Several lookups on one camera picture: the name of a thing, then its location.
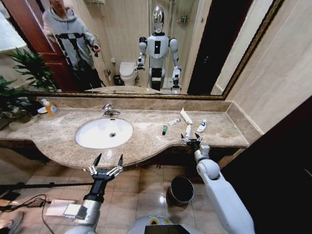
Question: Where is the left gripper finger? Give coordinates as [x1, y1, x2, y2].
[88, 153, 102, 176]
[109, 154, 123, 177]

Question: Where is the white oval sink basin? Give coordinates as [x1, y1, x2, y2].
[75, 117, 134, 150]

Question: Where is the round metal trash bin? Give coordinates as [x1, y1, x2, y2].
[166, 175, 195, 207]

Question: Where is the white blue toothpaste tube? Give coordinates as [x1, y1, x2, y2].
[195, 119, 208, 133]

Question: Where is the large white tube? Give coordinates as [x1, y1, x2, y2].
[179, 107, 194, 125]

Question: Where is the flat white box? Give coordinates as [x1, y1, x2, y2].
[44, 198, 82, 218]

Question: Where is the black pole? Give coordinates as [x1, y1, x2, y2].
[0, 182, 95, 194]

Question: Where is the chrome faucet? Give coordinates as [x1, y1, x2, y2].
[101, 103, 121, 117]

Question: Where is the white robot front shell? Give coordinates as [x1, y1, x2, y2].
[125, 214, 206, 234]

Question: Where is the orange soap bottle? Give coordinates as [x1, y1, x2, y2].
[40, 98, 59, 117]

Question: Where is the dark cabinet door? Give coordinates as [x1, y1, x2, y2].
[219, 96, 312, 234]

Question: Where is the white toilet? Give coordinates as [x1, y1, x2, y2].
[119, 61, 138, 87]

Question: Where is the mirrored white humanoid robot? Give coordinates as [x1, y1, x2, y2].
[136, 5, 182, 95]

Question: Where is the green potted plant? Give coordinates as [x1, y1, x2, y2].
[0, 47, 60, 124]

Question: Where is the person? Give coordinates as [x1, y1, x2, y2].
[42, 0, 106, 92]

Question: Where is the black floor cable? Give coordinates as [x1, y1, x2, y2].
[0, 194, 53, 234]

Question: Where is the dark framed wall mirror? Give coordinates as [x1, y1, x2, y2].
[0, 0, 285, 101]

